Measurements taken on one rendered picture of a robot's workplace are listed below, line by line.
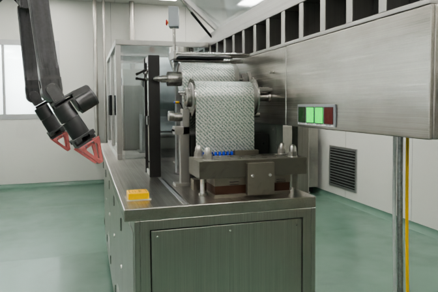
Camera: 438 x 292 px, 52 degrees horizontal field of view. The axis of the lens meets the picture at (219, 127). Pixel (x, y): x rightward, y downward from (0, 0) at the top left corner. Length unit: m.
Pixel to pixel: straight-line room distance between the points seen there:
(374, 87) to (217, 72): 0.90
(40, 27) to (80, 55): 5.84
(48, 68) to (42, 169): 5.95
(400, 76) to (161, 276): 0.93
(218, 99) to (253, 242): 0.55
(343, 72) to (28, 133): 6.27
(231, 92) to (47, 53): 0.70
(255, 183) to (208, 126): 0.31
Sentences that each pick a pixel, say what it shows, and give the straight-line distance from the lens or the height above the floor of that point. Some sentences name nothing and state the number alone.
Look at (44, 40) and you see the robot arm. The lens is 1.42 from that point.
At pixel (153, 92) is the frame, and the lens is 2.01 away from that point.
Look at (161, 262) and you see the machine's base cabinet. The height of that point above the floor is 0.72.
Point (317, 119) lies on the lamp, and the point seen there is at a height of 1.17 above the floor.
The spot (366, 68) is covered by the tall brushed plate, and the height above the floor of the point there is 1.32.
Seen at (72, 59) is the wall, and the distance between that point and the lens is 7.26.
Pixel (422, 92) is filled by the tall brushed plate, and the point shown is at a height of 1.25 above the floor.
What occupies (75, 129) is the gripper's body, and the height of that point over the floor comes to 1.15.
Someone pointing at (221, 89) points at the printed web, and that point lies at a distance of 1.74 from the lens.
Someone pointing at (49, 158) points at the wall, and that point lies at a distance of 7.29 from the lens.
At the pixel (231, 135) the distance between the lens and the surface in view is 1.75.
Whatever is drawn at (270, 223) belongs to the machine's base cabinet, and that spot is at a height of 0.82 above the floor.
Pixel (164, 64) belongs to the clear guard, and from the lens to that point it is 2.74.
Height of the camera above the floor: 1.22
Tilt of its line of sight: 3 degrees down
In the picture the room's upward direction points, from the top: straight up
